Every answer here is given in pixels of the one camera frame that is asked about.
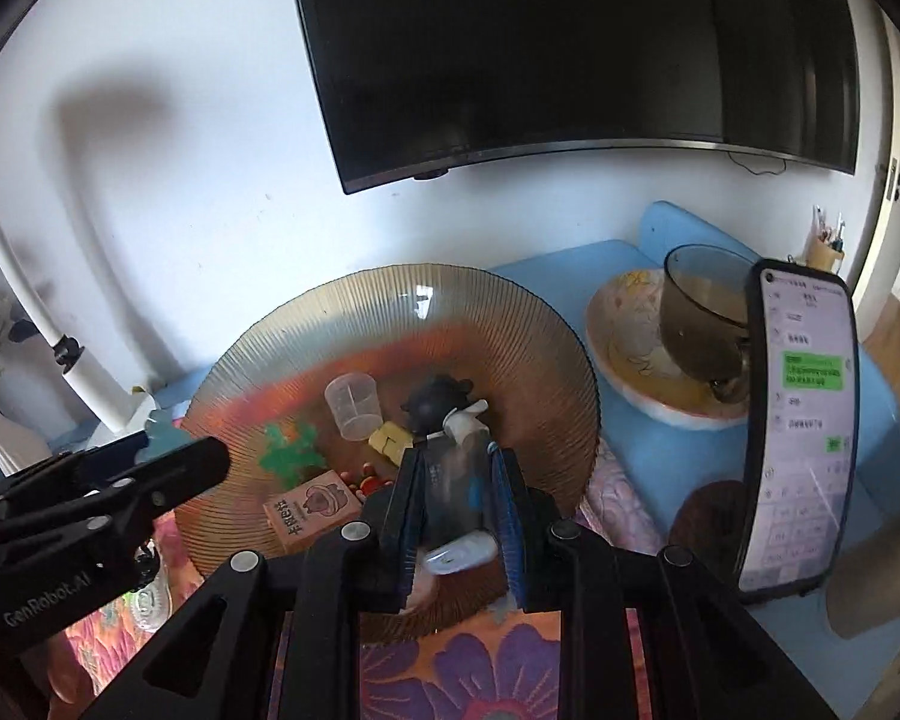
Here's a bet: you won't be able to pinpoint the dark glass cup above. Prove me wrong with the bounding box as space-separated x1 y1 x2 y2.
658 244 760 404

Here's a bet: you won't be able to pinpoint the black flat television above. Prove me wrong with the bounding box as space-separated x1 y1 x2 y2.
285 0 860 197

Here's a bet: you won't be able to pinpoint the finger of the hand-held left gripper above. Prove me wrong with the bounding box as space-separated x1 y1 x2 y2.
0 424 190 500
0 437 231 550

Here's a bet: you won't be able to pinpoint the dark brown round lid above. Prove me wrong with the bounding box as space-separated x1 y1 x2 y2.
667 482 752 587

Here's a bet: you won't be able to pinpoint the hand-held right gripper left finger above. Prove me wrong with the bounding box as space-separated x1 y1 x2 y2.
82 450 422 720

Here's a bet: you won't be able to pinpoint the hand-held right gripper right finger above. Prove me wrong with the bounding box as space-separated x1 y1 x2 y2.
487 445 820 720

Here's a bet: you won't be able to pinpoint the small orange card box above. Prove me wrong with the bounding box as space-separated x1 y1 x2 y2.
262 469 365 560

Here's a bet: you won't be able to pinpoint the green plastic toy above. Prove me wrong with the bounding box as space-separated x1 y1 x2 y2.
259 420 328 486

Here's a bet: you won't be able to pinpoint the clear glass jar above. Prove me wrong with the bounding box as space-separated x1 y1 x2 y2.
118 540 175 635

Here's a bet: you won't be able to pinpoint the floral tablecloth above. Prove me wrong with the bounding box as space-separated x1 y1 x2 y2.
45 431 670 720

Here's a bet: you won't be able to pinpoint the pen holder with pens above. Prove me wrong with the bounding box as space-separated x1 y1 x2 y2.
805 205 850 276

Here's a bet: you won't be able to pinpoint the white door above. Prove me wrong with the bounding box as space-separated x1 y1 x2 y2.
846 11 900 331

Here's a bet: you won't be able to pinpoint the small red toy pieces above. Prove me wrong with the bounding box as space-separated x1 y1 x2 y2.
341 469 400 501

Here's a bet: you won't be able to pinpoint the black smartphone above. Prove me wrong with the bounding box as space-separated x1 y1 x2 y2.
735 258 860 605

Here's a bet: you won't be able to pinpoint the white pipe with black clamp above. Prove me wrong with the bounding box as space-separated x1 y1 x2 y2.
0 142 140 432

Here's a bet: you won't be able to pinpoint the cardboard tube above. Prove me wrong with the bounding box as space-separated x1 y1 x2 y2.
821 493 900 640

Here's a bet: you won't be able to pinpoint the yellow toy block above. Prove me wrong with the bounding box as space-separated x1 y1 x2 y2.
367 420 415 464

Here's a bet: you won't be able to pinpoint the small clear measuring cup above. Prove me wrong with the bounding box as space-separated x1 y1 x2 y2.
325 373 384 440

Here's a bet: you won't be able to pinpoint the black television cable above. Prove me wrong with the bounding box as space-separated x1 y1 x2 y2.
726 150 790 176

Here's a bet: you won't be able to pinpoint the amber ribbed glass plate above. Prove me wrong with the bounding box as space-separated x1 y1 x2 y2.
172 262 601 644

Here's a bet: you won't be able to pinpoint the patterned ceramic bowl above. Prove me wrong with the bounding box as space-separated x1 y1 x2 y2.
586 268 755 433

